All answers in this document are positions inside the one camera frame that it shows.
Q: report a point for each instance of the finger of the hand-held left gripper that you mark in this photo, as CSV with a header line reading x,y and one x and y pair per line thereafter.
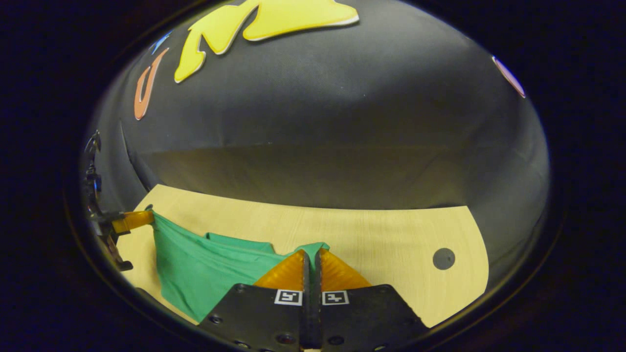
x,y
134,220

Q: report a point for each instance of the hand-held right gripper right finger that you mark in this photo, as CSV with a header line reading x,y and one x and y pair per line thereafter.
x,y
362,318

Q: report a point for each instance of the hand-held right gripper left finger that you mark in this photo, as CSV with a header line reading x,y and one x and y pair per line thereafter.
x,y
274,318

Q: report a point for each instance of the green T-shirt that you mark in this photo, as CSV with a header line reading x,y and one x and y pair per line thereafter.
x,y
195,274

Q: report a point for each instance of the black backdrop cloth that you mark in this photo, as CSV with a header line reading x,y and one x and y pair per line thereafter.
x,y
342,122

